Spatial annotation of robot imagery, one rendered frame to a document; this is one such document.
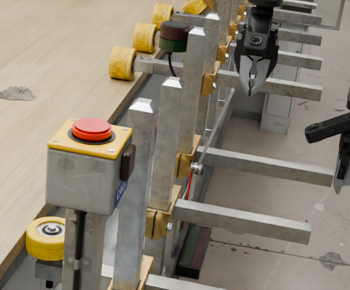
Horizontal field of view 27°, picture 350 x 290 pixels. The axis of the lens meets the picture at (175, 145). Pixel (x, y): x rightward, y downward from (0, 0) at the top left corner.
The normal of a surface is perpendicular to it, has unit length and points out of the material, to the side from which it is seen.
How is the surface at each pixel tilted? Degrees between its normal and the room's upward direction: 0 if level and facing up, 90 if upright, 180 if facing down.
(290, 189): 0
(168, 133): 90
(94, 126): 0
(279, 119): 90
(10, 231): 0
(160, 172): 90
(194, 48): 90
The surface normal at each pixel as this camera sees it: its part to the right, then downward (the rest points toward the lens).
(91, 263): -0.19, 0.39
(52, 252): 0.21, 0.43
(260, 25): -0.02, -0.56
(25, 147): 0.11, -0.91
